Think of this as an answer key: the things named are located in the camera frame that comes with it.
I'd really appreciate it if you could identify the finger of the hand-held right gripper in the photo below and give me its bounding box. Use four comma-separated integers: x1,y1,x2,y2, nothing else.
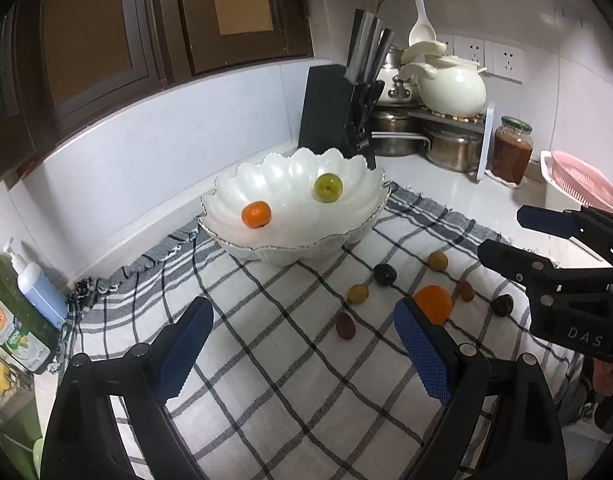
517,204,613,266
477,239,613,293

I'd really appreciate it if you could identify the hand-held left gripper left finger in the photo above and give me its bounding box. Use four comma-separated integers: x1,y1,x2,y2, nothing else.
39,296,214,480

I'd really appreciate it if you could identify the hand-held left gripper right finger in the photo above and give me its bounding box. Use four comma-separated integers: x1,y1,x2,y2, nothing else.
392,297,569,480

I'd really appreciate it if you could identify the orange tangerine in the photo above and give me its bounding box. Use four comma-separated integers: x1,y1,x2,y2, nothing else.
413,285,453,326
241,200,272,229

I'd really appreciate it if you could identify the dark red small fruit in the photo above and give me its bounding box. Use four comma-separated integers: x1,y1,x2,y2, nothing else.
335,312,357,341

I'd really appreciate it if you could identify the large dark purple plum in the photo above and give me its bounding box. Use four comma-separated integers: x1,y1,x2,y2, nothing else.
373,263,398,288

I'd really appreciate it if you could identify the white scalloped bowl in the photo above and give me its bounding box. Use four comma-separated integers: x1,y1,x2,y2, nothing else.
199,146,391,265

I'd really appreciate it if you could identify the person's right hand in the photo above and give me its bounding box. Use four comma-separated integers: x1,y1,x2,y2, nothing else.
593,359,613,397

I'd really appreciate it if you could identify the white plastic basin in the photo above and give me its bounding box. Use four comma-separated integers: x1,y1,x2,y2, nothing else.
539,152,613,217

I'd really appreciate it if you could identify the pink plastic colander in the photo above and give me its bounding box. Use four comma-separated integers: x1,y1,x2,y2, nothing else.
551,150,613,213

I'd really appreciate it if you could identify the glass jar of red sauce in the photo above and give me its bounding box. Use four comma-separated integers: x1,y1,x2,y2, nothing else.
490,116,534,184

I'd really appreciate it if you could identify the white kitchen shelf rack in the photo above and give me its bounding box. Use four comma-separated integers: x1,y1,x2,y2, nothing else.
406,101,497,183

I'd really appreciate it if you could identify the black and white checked cloth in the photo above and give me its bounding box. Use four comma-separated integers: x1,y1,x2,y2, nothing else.
56,182,602,480

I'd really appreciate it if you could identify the deep steel pot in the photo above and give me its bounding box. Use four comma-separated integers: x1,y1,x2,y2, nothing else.
425,122,487,173

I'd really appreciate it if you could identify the wooden bead trivet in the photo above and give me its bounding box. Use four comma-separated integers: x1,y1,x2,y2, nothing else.
423,107,487,123

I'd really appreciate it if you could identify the white ceramic pot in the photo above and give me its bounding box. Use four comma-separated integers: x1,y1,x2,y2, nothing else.
417,55,488,118

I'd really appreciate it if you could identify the green dish soap bottle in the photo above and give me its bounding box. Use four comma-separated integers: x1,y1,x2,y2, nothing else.
0,250,62,376

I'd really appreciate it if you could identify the wide steel pot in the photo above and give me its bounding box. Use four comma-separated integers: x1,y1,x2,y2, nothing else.
369,107,429,157

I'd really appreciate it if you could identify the green plum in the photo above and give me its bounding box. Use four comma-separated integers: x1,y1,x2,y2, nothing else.
313,172,343,204

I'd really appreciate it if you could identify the green plastic container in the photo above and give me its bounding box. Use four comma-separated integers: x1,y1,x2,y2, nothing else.
0,400,44,480

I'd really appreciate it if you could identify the white ceramic ladle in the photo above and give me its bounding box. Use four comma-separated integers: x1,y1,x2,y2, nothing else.
399,62,439,81
401,40,447,63

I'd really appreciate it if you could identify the steel pot with lid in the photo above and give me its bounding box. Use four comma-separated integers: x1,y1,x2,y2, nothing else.
376,47,422,108

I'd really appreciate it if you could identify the white plastic rice paddle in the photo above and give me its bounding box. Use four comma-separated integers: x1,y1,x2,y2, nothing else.
407,0,437,47

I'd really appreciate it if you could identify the black knife block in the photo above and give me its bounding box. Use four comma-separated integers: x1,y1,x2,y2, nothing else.
297,64,378,171

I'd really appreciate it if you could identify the black handled knife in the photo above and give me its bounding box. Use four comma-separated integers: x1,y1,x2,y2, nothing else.
359,80,386,131

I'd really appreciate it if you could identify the steel handled knife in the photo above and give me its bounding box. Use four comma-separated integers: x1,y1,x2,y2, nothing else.
373,27,396,83
347,8,369,81
361,12,384,83

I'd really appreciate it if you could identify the brown window frame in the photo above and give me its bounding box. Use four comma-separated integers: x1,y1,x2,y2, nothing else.
0,0,317,181

